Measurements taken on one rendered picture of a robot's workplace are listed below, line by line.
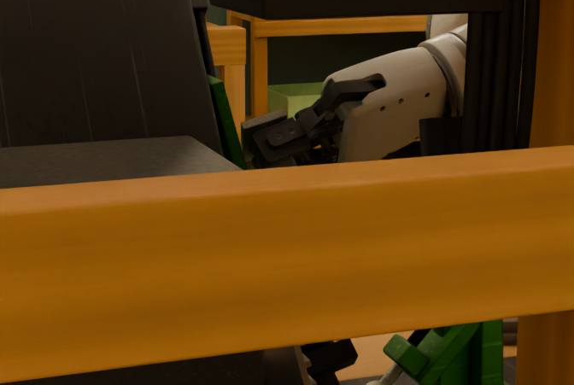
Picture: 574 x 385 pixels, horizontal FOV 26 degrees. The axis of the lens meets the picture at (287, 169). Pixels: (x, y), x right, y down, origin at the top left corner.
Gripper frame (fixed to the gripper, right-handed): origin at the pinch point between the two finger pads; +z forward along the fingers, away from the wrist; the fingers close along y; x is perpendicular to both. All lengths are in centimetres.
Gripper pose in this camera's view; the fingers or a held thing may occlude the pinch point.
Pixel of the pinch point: (279, 153)
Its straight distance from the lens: 106.5
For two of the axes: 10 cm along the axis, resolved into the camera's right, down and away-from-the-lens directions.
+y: 0.5, -5.2, -8.5
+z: -8.8, 3.8, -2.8
